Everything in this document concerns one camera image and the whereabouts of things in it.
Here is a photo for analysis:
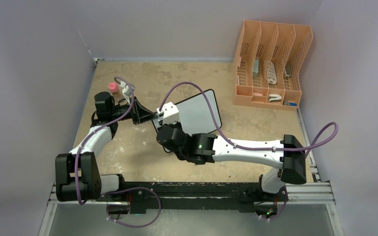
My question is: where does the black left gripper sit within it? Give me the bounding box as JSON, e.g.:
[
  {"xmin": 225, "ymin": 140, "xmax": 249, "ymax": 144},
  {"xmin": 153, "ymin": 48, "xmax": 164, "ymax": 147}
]
[{"xmin": 110, "ymin": 97, "xmax": 157, "ymax": 125}]

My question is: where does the white whiteboard black frame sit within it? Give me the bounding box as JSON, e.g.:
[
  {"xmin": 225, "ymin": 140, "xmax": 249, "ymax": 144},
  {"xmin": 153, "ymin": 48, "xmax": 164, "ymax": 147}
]
[{"xmin": 152, "ymin": 89, "xmax": 222, "ymax": 136}]

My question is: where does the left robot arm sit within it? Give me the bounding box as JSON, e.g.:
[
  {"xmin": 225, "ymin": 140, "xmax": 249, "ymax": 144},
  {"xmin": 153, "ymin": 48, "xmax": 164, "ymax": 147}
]
[{"xmin": 55, "ymin": 91, "xmax": 157, "ymax": 204}]

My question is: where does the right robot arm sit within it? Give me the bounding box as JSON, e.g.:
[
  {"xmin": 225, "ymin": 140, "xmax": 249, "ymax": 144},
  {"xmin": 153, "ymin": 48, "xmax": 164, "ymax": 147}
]
[{"xmin": 156, "ymin": 124, "xmax": 307, "ymax": 200}]

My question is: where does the pink lid crayon bottle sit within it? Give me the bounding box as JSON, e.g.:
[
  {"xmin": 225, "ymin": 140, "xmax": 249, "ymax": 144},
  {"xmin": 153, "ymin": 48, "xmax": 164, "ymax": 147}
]
[{"xmin": 108, "ymin": 83, "xmax": 121, "ymax": 99}]

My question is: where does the white stapler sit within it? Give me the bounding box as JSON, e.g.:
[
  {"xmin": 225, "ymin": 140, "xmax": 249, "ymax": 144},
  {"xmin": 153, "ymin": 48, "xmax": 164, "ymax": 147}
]
[{"xmin": 268, "ymin": 94, "xmax": 282, "ymax": 103}]

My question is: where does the peach plastic file organizer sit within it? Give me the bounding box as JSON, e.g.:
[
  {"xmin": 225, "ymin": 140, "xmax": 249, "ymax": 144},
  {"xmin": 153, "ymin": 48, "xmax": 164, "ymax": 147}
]
[{"xmin": 233, "ymin": 20, "xmax": 314, "ymax": 111}]

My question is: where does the white perforated object in organizer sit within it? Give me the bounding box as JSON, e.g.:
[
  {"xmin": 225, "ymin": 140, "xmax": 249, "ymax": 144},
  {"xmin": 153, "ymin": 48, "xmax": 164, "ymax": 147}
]
[{"xmin": 267, "ymin": 61, "xmax": 277, "ymax": 85}]

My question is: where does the blue small box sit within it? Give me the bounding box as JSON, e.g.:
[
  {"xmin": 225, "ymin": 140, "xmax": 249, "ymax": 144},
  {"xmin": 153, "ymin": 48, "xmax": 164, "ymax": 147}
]
[{"xmin": 283, "ymin": 101, "xmax": 298, "ymax": 107}]

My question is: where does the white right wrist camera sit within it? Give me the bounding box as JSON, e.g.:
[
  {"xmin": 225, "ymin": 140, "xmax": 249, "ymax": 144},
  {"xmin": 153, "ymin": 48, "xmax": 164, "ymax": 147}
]
[{"xmin": 156, "ymin": 102, "xmax": 180, "ymax": 126}]

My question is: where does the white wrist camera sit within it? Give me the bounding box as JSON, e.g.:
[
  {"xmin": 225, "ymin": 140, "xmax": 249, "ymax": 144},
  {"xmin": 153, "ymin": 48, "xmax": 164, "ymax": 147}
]
[
  {"xmin": 156, "ymin": 102, "xmax": 180, "ymax": 126},
  {"xmin": 120, "ymin": 83, "xmax": 135, "ymax": 98}
]

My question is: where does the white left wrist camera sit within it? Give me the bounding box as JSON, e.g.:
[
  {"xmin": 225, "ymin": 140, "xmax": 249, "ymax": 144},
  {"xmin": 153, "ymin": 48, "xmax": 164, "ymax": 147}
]
[{"xmin": 120, "ymin": 83, "xmax": 135, "ymax": 98}]

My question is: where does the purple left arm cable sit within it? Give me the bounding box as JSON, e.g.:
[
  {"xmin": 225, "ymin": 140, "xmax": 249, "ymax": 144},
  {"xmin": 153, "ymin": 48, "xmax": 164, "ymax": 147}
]
[{"xmin": 74, "ymin": 76, "xmax": 162, "ymax": 229}]

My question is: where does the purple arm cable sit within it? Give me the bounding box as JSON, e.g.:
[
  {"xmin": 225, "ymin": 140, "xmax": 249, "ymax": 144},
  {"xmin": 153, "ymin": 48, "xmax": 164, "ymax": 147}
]
[
  {"xmin": 158, "ymin": 81, "xmax": 339, "ymax": 222},
  {"xmin": 74, "ymin": 76, "xmax": 162, "ymax": 229}
]

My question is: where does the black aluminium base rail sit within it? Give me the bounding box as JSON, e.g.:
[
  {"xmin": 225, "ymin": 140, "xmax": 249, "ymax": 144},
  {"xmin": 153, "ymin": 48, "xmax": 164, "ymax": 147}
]
[{"xmin": 47, "ymin": 180, "xmax": 336, "ymax": 216}]

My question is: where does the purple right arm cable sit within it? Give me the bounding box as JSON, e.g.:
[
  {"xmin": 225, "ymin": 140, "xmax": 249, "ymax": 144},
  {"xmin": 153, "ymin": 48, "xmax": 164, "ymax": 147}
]
[{"xmin": 158, "ymin": 81, "xmax": 339, "ymax": 222}]

